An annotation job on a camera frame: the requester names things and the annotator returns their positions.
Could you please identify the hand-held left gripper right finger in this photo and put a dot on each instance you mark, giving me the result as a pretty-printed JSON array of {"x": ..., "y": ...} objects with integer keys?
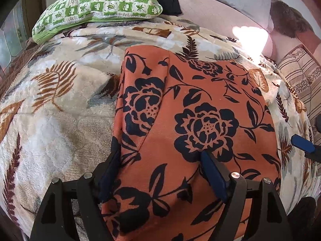
[{"x": 213, "y": 172}]

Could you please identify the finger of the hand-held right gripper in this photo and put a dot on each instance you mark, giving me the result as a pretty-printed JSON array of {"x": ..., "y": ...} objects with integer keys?
[
  {"x": 302, "y": 143},
  {"x": 319, "y": 125}
]

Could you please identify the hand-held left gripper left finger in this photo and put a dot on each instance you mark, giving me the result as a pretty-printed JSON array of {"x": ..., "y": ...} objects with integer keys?
[{"x": 110, "y": 173}]

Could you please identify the orange floral garment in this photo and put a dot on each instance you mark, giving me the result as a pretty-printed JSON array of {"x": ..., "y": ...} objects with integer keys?
[{"x": 200, "y": 120}]

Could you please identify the striped beige quilt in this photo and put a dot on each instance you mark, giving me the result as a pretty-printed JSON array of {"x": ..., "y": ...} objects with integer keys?
[{"x": 304, "y": 77}]

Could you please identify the leaf print fleece blanket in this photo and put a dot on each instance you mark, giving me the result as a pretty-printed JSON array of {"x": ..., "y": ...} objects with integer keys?
[{"x": 62, "y": 120}]

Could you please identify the reddish brown cushion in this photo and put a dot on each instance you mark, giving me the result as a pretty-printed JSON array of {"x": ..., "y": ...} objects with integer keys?
[{"x": 309, "y": 41}]

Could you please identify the brown furry cushion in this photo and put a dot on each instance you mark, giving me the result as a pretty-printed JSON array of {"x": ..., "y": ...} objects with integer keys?
[{"x": 291, "y": 20}]

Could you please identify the brown quilted blanket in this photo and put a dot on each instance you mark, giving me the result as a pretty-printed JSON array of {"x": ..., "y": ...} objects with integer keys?
[{"x": 15, "y": 67}]

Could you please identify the pink bed sheet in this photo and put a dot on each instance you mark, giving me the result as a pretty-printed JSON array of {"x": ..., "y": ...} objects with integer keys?
[{"x": 208, "y": 12}]

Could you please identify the stained glass window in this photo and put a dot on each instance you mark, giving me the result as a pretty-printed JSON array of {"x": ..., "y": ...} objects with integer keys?
[{"x": 11, "y": 37}]

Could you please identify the green patterned pillow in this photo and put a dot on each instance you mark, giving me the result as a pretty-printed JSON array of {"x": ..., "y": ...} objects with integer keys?
[{"x": 105, "y": 1}]

